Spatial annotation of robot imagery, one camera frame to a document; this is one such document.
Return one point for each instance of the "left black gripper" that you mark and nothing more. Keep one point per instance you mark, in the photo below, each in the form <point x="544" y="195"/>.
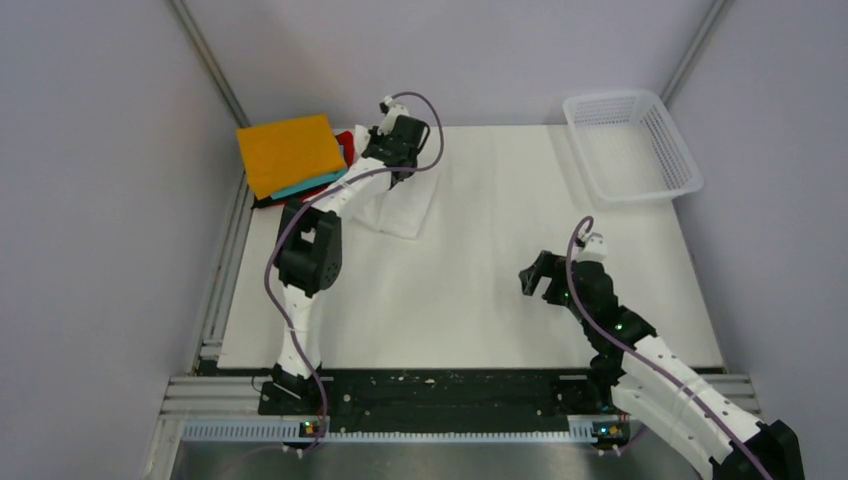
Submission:
<point x="374" y="136"/>

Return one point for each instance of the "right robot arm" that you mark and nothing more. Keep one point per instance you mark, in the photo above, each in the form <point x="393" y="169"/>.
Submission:
<point x="636" y="372"/>

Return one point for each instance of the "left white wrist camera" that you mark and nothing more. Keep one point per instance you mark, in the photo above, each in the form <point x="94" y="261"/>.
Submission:
<point x="392" y="109"/>

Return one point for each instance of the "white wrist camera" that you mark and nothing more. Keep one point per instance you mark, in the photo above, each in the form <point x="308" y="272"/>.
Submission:
<point x="392" y="109"/>
<point x="591" y="247"/>

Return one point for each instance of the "orange folded t shirt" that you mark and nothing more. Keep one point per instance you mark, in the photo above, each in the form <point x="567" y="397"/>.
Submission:
<point x="283" y="154"/>

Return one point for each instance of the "white plastic basket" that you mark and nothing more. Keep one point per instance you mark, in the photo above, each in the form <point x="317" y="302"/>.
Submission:
<point x="629" y="150"/>

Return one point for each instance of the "corner metal post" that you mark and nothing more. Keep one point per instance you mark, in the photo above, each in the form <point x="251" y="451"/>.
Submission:
<point x="186" y="21"/>
<point x="706" y="29"/>

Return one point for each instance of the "right corner metal post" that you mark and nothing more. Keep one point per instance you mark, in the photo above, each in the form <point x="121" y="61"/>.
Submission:
<point x="706" y="29"/>

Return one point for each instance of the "white slotted cable duct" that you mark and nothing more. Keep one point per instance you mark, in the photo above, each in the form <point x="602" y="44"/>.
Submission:
<point x="282" y="431"/>

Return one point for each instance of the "white t shirt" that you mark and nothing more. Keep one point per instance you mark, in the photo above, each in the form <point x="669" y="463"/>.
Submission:
<point x="402" y="210"/>

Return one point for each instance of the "left aluminium frame rail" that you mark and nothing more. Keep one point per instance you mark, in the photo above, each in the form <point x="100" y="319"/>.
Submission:
<point x="215" y="308"/>

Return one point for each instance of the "teal folded t shirt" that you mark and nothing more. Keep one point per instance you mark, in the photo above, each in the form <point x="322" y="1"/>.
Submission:
<point x="318" y="181"/>

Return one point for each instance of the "black folded t shirt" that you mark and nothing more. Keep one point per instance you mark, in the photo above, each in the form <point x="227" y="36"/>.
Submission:
<point x="261" y="203"/>

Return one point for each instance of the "left corner metal post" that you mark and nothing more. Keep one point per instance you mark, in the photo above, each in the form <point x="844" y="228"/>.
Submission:
<point x="186" y="21"/>

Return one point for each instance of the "red folded t shirt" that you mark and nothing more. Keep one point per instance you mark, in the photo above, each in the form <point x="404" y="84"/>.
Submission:
<point x="345" y="138"/>

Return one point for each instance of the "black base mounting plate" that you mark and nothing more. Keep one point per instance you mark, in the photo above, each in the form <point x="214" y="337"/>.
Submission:
<point x="449" y="401"/>

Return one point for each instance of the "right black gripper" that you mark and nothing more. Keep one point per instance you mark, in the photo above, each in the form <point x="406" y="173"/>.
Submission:
<point x="550" y="265"/>

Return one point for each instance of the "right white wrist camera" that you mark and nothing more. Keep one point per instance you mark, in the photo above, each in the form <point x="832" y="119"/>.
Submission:
<point x="591" y="247"/>

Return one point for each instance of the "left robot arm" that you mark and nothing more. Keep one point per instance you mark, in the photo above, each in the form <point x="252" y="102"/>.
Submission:
<point x="307" y="257"/>

